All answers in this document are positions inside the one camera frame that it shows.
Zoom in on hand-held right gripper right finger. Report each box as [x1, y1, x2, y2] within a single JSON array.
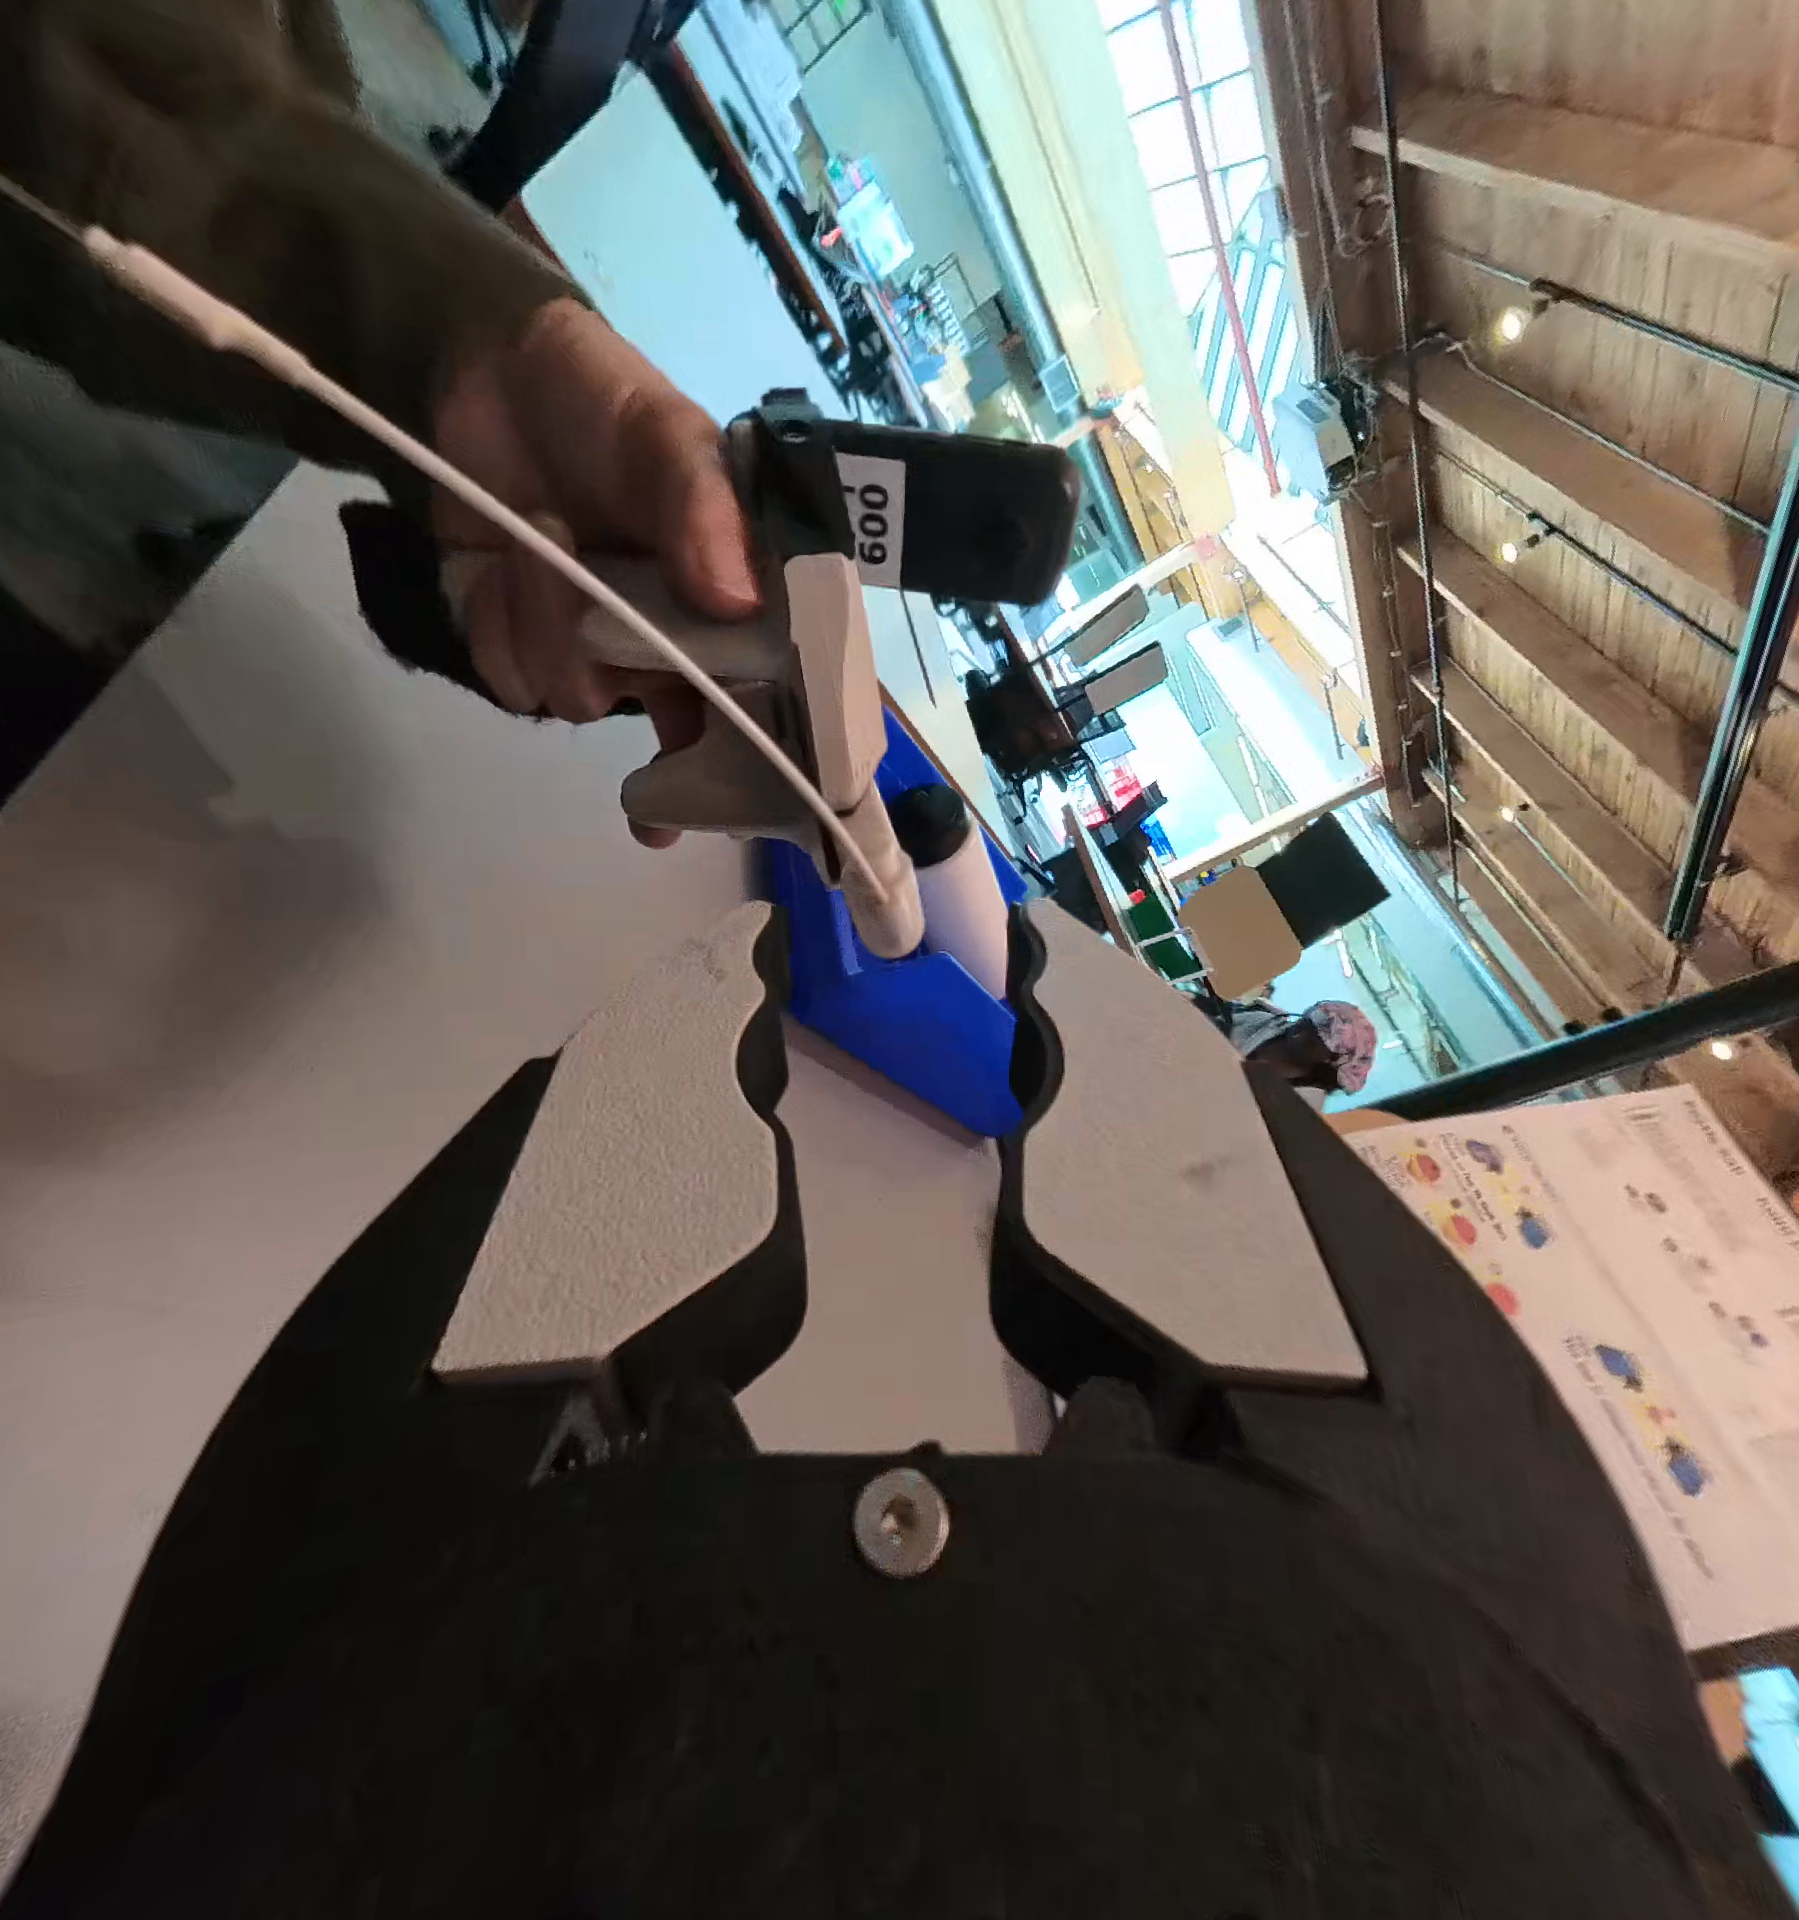
[[989, 897, 1372, 1397]]

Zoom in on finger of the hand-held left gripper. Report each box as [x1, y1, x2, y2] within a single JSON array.
[[621, 712, 828, 845], [779, 548, 889, 823]]

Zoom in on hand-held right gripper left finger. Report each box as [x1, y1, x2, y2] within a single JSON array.
[[429, 901, 809, 1389]]

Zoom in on white charging cable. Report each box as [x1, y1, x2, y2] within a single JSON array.
[[0, 133, 926, 963]]

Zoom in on blue plastic bin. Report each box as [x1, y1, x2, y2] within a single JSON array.
[[760, 704, 1028, 1143]]

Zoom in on person's left hand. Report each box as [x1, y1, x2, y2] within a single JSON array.
[[429, 300, 766, 852]]

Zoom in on instruction sheet on board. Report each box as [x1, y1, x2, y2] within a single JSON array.
[[1325, 1102, 1799, 1682]]

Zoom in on beige board stand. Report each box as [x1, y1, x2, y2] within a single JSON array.
[[1182, 867, 1303, 995]]

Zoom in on white cylinder with black cap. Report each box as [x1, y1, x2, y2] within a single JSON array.
[[894, 780, 1015, 1001]]

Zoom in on black divider panel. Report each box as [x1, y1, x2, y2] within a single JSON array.
[[1259, 815, 1394, 948]]

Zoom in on ceiling projector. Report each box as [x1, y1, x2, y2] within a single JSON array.
[[1272, 383, 1367, 485]]

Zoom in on printed instruction sheet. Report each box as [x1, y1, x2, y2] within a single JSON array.
[[1347, 1087, 1799, 1653]]

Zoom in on black office chair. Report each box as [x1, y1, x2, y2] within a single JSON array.
[[448, 0, 698, 212]]

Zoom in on black metal rail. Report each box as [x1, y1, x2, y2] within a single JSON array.
[[1364, 941, 1799, 1124]]

